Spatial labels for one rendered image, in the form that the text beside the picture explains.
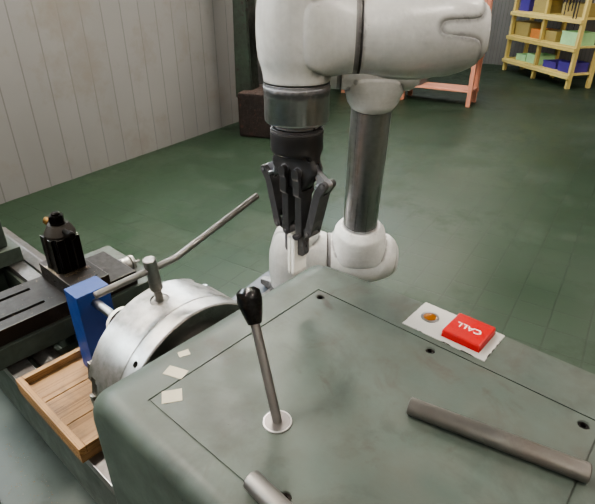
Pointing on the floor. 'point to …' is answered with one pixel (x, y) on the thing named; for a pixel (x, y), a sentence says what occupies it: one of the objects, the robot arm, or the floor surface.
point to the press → (248, 72)
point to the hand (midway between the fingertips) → (297, 252)
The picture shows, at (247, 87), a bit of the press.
